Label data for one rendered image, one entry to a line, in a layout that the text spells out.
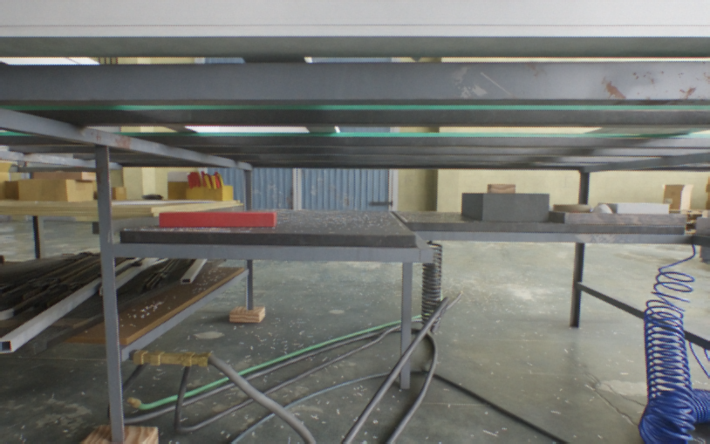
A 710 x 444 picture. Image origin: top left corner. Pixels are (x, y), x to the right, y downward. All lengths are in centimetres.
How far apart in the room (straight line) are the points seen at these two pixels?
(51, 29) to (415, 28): 41
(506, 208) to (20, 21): 125
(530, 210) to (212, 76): 113
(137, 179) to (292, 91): 757
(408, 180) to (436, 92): 658
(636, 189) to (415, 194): 428
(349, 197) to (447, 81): 649
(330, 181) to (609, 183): 547
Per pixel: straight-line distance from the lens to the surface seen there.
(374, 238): 82
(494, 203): 132
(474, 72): 49
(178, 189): 192
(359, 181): 693
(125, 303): 137
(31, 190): 193
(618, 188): 852
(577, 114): 81
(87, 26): 54
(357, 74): 47
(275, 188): 718
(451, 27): 45
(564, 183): 797
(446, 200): 674
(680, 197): 782
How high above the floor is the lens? 69
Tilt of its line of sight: 5 degrees down
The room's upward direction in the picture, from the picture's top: 1 degrees clockwise
